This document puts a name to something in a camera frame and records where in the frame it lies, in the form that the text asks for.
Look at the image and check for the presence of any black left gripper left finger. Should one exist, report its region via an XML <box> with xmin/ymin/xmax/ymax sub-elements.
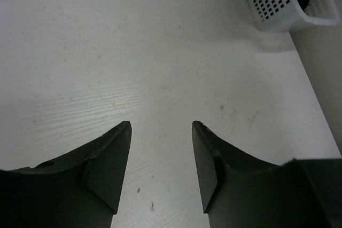
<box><xmin>1</xmin><ymin>121</ymin><xmax>131</xmax><ymax>227</ymax></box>

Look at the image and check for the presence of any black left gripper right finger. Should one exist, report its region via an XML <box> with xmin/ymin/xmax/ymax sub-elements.
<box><xmin>192</xmin><ymin>121</ymin><xmax>341</xmax><ymax>227</ymax></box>

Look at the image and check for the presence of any white plastic laundry basket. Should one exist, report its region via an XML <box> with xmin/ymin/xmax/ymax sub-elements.
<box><xmin>248</xmin><ymin>0</ymin><xmax>340</xmax><ymax>32</ymax></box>

